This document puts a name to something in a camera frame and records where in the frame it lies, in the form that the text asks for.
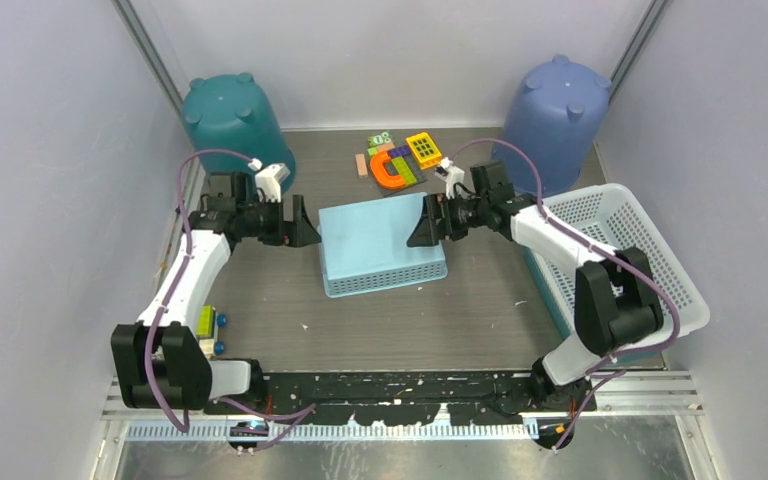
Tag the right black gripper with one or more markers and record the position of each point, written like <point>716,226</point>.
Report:
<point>428,232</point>

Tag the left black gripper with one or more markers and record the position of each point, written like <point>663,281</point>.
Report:
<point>295,233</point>

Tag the light blue basket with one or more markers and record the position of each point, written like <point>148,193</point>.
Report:
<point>364,247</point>

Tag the teal plastic bucket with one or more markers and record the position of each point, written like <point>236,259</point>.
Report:
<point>232,112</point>

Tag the blue plastic bucket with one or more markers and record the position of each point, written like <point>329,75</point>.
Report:
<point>554,117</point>

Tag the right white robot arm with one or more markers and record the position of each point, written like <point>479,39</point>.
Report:
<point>615,299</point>

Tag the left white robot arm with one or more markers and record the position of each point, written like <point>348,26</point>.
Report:
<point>159,360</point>

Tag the lime green building brick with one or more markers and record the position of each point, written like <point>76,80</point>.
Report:
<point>404,171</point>

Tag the yellow grid toy block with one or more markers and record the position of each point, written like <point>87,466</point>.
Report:
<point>424,150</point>

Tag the orange horseshoe toy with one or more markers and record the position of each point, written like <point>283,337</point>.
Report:
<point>382,177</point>

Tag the beige toy block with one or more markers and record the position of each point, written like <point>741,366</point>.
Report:
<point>361,165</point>

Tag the green patterned toy tile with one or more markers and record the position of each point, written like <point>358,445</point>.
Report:
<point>376,140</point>

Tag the toy train blocks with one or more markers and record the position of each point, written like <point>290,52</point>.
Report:
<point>209,324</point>

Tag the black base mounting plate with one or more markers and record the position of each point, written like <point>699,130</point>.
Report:
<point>405,398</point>

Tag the teal bottom basket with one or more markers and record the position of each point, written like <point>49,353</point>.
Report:
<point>555,290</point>

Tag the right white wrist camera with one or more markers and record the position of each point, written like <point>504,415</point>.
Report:
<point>450,174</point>

